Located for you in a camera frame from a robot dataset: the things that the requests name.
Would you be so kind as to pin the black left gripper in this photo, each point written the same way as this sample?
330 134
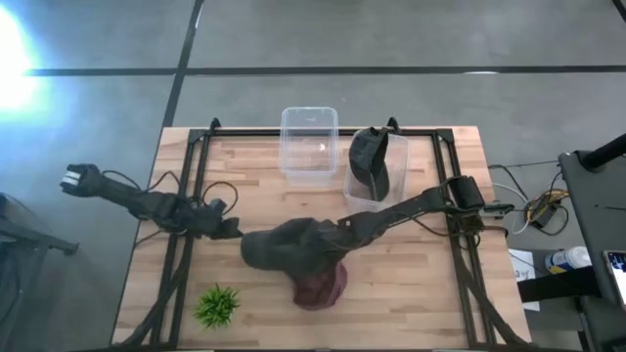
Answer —
211 219

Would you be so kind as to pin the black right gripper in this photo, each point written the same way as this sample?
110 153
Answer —
337 238

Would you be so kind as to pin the dark grey cap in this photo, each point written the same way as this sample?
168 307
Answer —
266 249

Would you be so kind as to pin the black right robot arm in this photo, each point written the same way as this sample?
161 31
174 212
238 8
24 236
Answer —
415 203

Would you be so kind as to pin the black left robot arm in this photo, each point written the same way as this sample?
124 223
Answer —
147 203

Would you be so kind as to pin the maroon cap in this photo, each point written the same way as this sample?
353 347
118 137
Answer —
318 292

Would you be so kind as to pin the small green artificial plant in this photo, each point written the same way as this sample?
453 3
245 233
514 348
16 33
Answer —
216 306

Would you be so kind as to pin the empty clear plastic bin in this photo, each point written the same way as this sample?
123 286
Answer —
309 146

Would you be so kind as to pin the black cap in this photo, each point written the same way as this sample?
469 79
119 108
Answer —
367 159

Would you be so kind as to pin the dark chair base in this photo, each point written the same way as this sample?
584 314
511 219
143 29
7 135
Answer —
29 244

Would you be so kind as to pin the white paper sheet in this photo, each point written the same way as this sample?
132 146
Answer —
524 274

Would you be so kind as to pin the yellow and black power strip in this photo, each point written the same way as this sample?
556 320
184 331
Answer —
547 212

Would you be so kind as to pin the black bar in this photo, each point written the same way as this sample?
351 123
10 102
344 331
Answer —
557 284

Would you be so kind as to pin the white and blue bottle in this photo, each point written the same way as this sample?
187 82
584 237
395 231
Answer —
567 259

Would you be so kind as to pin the grey cart top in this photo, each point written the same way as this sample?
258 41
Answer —
594 205

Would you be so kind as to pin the tablet with lit screen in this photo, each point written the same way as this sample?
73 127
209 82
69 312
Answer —
617 276

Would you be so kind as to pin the black pole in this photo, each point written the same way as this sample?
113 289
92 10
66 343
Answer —
606 150

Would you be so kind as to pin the black metal table frame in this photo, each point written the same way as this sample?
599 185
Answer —
442 161

